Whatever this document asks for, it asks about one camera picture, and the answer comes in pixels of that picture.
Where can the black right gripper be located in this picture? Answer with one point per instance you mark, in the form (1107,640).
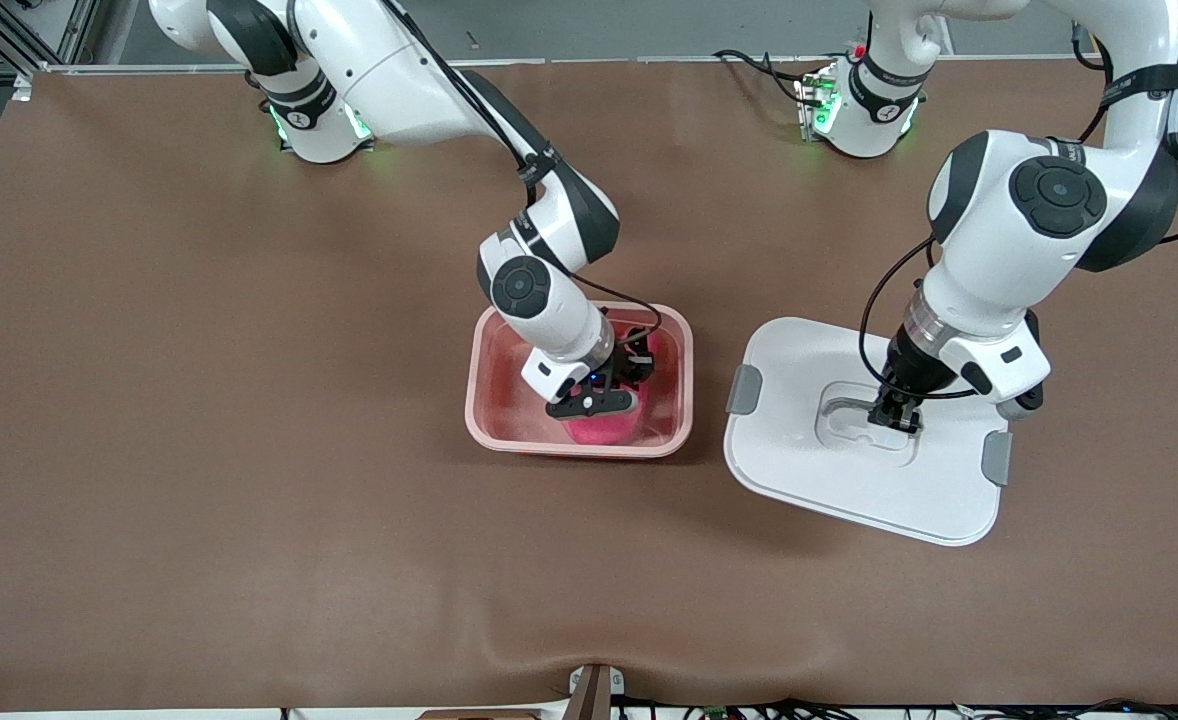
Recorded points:
(633,364)

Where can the silver table edge rail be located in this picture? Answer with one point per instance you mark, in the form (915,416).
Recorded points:
(649,61)

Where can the brown table mat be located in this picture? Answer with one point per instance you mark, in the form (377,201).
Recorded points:
(249,550)

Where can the pink plush toy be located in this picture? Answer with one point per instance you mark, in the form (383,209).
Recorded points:
(599,430)

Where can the white box lid grey latches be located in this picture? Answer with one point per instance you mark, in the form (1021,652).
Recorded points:
(849,480)

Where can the brown wooden piece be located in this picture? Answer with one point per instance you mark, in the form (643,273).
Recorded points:
(479,715)

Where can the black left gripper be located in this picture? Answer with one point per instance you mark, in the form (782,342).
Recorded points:
(913,372)

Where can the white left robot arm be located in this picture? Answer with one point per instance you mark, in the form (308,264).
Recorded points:
(989,260)

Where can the pink plastic box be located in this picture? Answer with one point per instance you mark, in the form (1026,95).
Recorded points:
(509,400)

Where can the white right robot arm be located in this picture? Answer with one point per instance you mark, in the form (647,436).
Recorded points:
(549,300)

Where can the metal clamp bracket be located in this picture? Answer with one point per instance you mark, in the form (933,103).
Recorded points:
(594,695)

